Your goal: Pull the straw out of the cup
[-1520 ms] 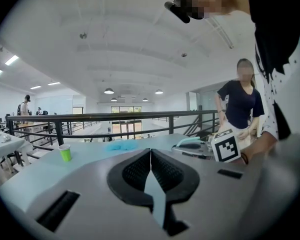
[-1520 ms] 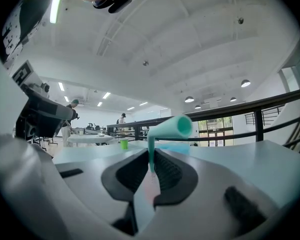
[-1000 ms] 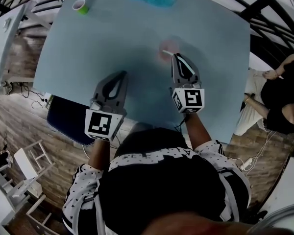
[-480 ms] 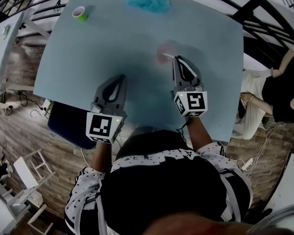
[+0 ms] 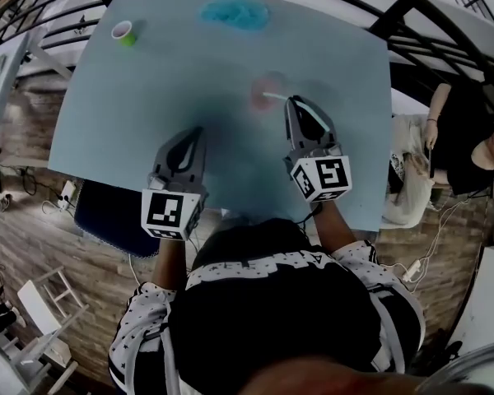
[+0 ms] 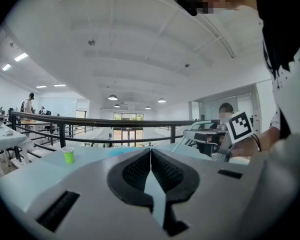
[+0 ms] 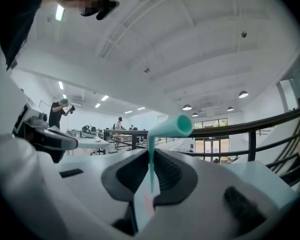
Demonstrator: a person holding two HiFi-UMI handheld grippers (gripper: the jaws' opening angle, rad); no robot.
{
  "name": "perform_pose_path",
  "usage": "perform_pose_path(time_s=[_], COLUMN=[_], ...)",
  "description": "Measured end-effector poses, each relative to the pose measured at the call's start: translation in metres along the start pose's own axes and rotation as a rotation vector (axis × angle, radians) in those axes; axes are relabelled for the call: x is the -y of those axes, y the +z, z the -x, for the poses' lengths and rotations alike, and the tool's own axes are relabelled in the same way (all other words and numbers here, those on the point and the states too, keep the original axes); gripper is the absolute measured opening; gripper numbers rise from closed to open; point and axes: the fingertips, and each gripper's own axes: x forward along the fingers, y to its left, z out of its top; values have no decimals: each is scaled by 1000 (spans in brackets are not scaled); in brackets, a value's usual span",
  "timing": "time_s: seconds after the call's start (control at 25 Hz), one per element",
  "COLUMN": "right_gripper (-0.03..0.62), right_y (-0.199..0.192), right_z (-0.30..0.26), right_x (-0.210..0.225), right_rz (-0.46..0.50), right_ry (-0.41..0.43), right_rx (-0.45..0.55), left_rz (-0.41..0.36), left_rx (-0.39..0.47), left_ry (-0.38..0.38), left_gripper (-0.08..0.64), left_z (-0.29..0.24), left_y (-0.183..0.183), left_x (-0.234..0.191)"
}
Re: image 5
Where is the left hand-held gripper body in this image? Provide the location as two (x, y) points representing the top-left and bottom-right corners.
(140, 174), (210, 243)

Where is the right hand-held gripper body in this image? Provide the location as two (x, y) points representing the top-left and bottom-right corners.
(282, 141), (352, 204)

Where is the pink cup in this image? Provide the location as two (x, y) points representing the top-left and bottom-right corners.
(249, 75), (290, 115)

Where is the person's right forearm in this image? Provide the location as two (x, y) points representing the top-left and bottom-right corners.
(311, 201), (358, 255)

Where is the person's left forearm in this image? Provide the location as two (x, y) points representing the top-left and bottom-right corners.
(151, 236), (191, 292)

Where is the green paper cup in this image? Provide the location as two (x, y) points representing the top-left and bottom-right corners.
(110, 19), (139, 49)

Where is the dark blue chair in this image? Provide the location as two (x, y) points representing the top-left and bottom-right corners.
(72, 178), (162, 259)

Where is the light blue table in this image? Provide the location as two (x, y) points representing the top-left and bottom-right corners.
(46, 0), (393, 235)

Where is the white power strip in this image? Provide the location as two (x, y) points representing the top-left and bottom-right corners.
(60, 179), (78, 210)

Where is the blue crumpled cloth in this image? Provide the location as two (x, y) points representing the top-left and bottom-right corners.
(198, 0), (272, 33)

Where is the white plug adapter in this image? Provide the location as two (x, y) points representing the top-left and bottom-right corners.
(402, 258), (424, 282)

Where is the black metal railing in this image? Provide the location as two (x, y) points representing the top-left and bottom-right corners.
(0, 0), (494, 123)

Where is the person's black white shirt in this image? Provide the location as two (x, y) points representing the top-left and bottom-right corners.
(108, 218), (428, 395)

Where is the white stool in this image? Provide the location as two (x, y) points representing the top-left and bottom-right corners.
(15, 264), (91, 370)

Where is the white panel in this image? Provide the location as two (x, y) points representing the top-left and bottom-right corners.
(446, 244), (494, 357)

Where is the thin white cable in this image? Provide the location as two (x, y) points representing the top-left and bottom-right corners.
(378, 191), (485, 294)

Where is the grey head mount rim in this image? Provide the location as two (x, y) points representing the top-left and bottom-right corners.
(426, 339), (494, 390)

